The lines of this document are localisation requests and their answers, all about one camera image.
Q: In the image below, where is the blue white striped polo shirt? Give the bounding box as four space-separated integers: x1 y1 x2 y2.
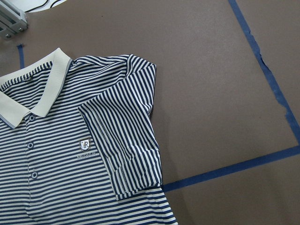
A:
0 49 177 225

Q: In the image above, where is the black table cable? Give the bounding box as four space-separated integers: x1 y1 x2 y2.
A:
21 0 68 12

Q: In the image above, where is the aluminium frame post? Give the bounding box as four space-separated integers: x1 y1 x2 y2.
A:
0 0 28 40

